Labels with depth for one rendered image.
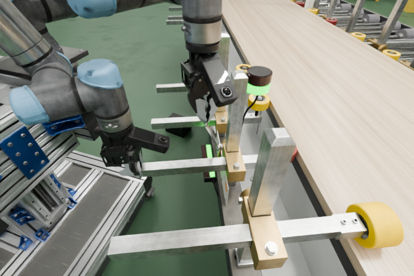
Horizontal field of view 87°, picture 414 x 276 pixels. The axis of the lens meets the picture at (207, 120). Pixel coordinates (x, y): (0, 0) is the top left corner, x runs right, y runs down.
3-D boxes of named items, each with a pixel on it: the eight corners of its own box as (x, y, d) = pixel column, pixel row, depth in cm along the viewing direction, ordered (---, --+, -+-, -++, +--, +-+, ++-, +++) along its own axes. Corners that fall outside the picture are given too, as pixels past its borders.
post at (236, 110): (223, 193, 81) (233, 75, 50) (222, 184, 83) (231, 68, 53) (233, 192, 81) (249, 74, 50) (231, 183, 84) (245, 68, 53)
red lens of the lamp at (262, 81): (249, 86, 51) (250, 78, 49) (243, 74, 55) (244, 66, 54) (274, 85, 51) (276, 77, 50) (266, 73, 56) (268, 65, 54)
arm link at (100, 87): (70, 61, 44) (114, 53, 47) (89, 105, 51) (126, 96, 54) (71, 78, 39) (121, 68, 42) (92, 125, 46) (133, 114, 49)
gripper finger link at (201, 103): (198, 113, 61) (197, 84, 55) (207, 125, 57) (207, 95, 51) (188, 116, 60) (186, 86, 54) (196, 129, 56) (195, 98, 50)
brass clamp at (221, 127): (215, 133, 86) (215, 124, 82) (211, 112, 96) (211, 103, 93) (230, 132, 86) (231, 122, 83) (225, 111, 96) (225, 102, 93)
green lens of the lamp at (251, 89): (247, 95, 52) (249, 87, 51) (242, 82, 57) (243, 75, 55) (272, 94, 53) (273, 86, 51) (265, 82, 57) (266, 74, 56)
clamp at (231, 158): (227, 182, 64) (228, 172, 61) (220, 148, 74) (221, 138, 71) (246, 181, 65) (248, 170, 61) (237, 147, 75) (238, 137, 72)
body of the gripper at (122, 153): (113, 148, 63) (100, 115, 55) (143, 146, 64) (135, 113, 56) (106, 169, 57) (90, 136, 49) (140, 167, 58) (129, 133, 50)
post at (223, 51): (215, 142, 99) (219, 34, 68) (214, 137, 102) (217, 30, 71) (223, 142, 99) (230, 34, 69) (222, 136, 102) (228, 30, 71)
